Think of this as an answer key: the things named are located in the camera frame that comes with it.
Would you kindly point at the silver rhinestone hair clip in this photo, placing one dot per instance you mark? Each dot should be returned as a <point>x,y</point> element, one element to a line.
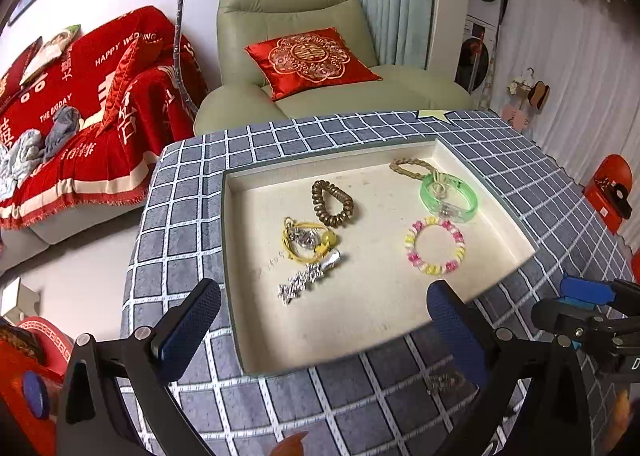
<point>300,285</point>

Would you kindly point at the beige sofa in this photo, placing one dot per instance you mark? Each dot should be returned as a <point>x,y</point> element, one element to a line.
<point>65,236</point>

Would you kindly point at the white sheer curtain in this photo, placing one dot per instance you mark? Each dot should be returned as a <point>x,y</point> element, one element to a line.
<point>575,61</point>

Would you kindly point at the small silver item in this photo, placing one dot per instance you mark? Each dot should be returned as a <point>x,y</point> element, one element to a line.
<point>442,381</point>

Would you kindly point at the small clothes rack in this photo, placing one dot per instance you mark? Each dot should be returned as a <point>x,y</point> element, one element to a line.
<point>537,94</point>

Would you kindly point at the white box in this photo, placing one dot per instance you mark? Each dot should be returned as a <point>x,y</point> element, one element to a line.
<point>17,298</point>

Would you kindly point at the white washing machine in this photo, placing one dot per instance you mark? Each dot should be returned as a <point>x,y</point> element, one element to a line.
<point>472,61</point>

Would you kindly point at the black gooseneck stand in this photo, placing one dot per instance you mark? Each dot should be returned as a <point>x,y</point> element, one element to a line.
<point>176,36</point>

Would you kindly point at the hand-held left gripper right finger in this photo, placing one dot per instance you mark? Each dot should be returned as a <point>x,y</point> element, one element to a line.
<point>455,331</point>

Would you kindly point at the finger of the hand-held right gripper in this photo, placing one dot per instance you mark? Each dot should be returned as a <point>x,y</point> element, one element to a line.
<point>585,290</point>
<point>565,318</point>

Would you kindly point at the light green leather armchair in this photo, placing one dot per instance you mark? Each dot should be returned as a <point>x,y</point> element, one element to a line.
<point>300,1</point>

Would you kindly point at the pale green star patch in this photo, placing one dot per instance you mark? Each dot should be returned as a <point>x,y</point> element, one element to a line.
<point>435,115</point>

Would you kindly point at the grey tray with beige lining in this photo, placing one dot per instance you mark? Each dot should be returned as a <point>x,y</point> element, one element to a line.
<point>375,296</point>

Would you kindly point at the red patterned round box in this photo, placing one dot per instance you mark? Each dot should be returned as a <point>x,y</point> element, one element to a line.
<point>45,336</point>

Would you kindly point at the red stool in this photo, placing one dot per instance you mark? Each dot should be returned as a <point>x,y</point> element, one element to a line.
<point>607,176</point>

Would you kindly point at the grey clothing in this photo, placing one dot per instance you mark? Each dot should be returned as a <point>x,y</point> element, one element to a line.
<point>62,129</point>

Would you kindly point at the green translucent bangle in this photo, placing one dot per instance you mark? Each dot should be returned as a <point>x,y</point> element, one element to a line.
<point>470,201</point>

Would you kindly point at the red printed sofa blanket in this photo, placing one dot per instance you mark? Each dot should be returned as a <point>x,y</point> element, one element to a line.
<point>90,171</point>

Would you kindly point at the red embroidered cushion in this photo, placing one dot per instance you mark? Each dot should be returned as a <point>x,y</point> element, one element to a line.
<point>310,61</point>

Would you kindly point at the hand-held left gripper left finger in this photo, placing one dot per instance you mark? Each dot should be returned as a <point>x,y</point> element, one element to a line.
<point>192,326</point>

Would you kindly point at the portrait photo pillow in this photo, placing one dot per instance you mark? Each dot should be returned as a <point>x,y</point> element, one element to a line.
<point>52,46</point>

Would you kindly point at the red printed pillow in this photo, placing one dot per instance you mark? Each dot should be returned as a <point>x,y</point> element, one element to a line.
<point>17,71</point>

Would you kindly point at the beige knotted bow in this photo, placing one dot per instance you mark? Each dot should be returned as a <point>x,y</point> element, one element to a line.
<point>439,181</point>

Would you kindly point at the light blue clothing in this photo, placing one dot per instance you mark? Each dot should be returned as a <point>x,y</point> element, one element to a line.
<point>20,159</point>

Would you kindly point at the red satin fringed pillow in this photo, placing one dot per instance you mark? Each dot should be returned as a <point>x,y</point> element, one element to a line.
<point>125,81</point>

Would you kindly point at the clear crystal hair clip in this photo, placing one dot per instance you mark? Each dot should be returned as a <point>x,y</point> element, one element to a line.
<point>331,260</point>

